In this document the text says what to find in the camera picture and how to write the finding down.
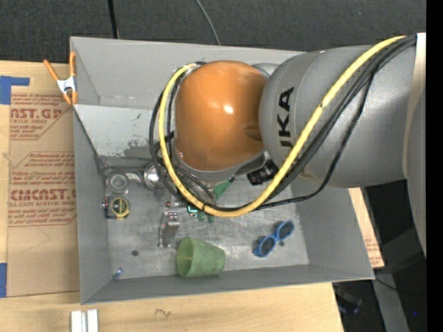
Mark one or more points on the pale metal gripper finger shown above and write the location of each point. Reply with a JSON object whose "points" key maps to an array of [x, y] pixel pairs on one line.
{"points": [[175, 232], [162, 233]]}

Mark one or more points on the green plastic cup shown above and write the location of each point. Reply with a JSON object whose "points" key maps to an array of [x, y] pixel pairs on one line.
{"points": [[202, 258]]}

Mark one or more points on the shiny round metal cup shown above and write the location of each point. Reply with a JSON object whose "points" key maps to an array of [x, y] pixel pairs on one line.
{"points": [[151, 176]]}

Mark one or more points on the yellow and black tape measure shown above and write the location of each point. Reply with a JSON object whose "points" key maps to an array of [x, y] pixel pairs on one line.
{"points": [[118, 207]]}

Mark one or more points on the small blue object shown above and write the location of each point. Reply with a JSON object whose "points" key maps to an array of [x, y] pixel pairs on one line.
{"points": [[117, 273]]}

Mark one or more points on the clear glass jar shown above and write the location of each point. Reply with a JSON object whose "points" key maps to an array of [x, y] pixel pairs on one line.
{"points": [[117, 182]]}

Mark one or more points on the grey metal bin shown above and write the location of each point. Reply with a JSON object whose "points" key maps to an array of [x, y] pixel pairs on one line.
{"points": [[242, 244]]}

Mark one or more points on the blue sunglasses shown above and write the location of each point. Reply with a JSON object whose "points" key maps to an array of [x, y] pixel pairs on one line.
{"points": [[266, 246]]}

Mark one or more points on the brown cardboard board, red print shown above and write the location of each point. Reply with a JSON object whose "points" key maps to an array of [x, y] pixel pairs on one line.
{"points": [[41, 247]]}

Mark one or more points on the black cylinder on white bracket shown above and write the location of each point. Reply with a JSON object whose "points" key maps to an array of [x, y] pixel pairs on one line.
{"points": [[260, 175]]}

